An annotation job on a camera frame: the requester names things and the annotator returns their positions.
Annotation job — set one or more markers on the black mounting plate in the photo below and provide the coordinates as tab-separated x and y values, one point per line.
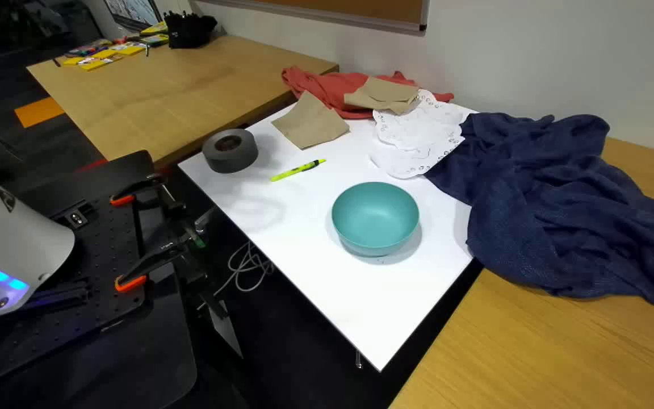
107	241

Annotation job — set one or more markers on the cork board with frame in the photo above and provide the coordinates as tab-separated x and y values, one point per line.
342	9

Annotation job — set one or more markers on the wooden desk with packages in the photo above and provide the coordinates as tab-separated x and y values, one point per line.
168	94

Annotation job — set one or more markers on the teal plastic bowl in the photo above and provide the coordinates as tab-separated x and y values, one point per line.
375	216

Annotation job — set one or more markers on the yellow packages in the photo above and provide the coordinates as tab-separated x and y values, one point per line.
107	56

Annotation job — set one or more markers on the small folded tan cloth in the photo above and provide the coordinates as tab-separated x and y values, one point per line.
384	94

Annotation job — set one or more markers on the navy blue towel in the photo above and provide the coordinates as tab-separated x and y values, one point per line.
554	204

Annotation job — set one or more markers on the white robot base with LEDs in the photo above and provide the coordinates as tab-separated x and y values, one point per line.
10	234

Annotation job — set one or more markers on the wooden desk under towel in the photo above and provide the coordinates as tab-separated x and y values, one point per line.
538	349

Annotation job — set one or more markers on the large tan cloth square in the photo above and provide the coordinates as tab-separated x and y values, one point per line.
308	121

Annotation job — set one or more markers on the yellow-green marker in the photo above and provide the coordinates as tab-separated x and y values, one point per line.
297	170

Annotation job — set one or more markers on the white table board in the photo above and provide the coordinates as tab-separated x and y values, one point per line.
305	241

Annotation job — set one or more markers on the white lace cloth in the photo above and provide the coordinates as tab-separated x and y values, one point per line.
418	133

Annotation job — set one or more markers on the grey tape roll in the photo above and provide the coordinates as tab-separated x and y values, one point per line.
216	158

